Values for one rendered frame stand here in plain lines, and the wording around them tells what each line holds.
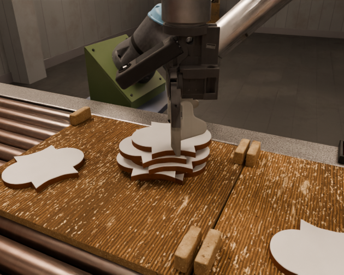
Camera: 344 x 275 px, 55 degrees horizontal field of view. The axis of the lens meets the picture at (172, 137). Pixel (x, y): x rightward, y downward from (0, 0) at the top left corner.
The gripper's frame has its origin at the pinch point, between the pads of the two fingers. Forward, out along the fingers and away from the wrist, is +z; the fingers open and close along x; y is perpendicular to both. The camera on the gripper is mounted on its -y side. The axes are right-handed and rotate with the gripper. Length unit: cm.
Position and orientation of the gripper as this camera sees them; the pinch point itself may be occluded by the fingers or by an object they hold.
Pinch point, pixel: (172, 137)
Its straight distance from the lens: 60.1
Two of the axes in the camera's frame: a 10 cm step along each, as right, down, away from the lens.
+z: 0.0, 8.8, 4.7
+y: 10.0, -0.3, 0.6
